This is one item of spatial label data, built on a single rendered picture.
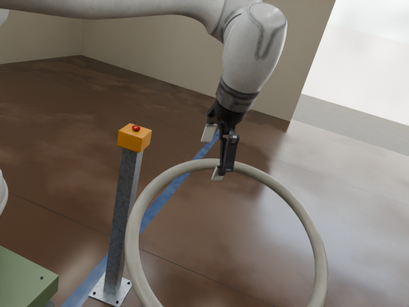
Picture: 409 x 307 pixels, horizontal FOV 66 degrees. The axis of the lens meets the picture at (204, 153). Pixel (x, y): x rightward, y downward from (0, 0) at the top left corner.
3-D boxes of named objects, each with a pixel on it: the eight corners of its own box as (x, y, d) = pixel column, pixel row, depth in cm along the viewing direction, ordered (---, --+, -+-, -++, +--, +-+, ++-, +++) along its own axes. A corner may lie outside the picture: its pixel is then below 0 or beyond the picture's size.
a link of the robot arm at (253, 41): (269, 100, 65) (260, 63, 73) (304, 30, 53) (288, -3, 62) (218, 91, 63) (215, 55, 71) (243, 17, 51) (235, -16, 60)
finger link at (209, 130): (206, 125, 86) (206, 123, 86) (201, 142, 91) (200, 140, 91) (216, 125, 86) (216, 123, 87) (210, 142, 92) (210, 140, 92)
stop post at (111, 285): (133, 282, 201) (163, 128, 155) (118, 308, 183) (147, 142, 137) (105, 271, 204) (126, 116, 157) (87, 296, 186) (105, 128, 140)
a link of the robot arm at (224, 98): (226, 94, 63) (219, 115, 68) (267, 95, 66) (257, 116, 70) (216, 66, 69) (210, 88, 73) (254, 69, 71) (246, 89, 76)
